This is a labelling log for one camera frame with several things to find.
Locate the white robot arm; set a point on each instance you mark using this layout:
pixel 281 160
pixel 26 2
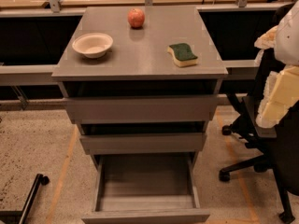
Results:
pixel 286 49

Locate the grey drawer cabinet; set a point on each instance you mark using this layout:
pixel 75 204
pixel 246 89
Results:
pixel 138 65

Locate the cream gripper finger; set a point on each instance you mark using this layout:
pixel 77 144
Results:
pixel 280 93
pixel 267 40

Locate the grey middle drawer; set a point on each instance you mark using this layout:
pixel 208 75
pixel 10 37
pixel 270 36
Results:
pixel 143 143

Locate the white paper bowl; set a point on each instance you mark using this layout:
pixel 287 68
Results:
pixel 93 45

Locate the black office chair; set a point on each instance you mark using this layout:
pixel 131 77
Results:
pixel 280 144

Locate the red apple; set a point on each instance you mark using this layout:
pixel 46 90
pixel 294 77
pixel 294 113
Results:
pixel 136 17

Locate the grey top drawer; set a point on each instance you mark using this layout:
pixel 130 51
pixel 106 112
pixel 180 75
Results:
pixel 141 109

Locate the black wheeled stand leg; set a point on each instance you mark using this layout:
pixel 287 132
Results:
pixel 19 217

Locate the green and yellow sponge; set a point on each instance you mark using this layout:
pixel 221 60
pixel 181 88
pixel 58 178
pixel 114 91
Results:
pixel 182 55

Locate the grey open bottom drawer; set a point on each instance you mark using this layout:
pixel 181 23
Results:
pixel 145 189

